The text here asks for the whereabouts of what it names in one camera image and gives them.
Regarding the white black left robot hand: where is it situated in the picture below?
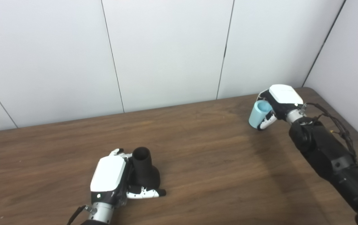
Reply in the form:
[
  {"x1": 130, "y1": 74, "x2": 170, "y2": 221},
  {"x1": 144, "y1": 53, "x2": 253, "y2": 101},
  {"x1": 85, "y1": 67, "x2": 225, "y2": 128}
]
[{"x1": 90, "y1": 148, "x2": 167, "y2": 207}]

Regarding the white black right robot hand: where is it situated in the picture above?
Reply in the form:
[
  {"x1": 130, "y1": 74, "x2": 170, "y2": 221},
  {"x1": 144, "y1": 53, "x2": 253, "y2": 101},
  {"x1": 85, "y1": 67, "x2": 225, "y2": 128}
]
[{"x1": 256, "y1": 84, "x2": 304, "y2": 131}]

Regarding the light-blue cylindrical hose piece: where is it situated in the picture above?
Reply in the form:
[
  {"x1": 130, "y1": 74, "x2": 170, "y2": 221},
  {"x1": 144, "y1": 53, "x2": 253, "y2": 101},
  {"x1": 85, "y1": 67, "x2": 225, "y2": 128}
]
[{"x1": 249, "y1": 100, "x2": 274, "y2": 129}]

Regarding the black funnel-shaped nozzle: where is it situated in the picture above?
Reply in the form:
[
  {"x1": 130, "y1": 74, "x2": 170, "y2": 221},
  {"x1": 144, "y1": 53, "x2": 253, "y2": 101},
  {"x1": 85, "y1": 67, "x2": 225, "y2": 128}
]
[{"x1": 131, "y1": 147, "x2": 161, "y2": 191}]

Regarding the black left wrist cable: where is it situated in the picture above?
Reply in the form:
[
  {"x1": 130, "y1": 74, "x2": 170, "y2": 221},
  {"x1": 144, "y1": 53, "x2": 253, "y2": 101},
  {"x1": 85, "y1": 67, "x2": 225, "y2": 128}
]
[{"x1": 67, "y1": 205, "x2": 87, "y2": 225}]

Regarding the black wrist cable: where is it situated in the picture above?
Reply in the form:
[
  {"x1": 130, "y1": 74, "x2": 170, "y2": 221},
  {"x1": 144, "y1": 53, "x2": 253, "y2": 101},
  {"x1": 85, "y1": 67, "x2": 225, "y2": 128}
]
[
  {"x1": 67, "y1": 205, "x2": 87, "y2": 225},
  {"x1": 301, "y1": 102, "x2": 358, "y2": 183}
]

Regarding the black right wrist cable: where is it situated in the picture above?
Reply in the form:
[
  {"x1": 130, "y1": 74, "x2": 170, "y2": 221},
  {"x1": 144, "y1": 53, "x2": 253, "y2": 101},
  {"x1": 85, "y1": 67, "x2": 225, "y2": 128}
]
[{"x1": 301, "y1": 102, "x2": 358, "y2": 183}]

